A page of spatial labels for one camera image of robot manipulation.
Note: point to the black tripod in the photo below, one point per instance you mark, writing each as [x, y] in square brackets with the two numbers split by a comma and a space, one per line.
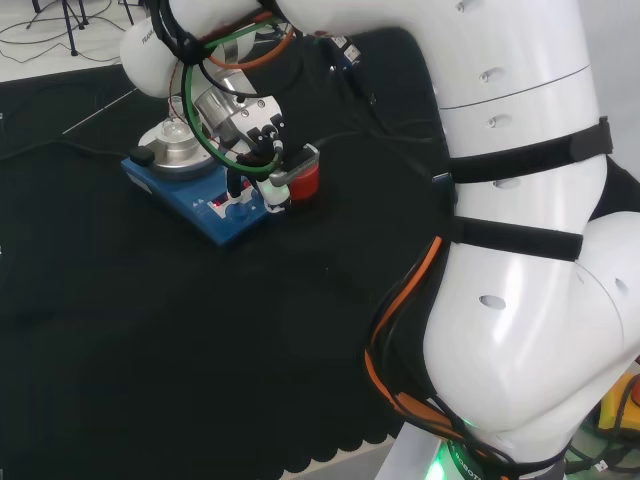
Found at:
[73, 40]

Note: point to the heater with blue base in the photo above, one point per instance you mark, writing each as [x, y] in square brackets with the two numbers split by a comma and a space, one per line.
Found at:
[210, 220]

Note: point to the black bench cloth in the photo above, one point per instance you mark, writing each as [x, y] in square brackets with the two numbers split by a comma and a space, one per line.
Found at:
[150, 325]

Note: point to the thin glass rod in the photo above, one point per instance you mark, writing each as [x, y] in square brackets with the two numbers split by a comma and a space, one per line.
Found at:
[100, 112]

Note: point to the clear round-bottom flask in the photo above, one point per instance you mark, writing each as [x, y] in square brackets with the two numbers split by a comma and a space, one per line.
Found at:
[175, 131]

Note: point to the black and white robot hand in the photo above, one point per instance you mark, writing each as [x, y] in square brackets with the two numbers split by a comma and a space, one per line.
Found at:
[260, 125]

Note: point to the yellow stop button box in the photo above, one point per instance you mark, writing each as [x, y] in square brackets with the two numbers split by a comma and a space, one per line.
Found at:
[612, 405]

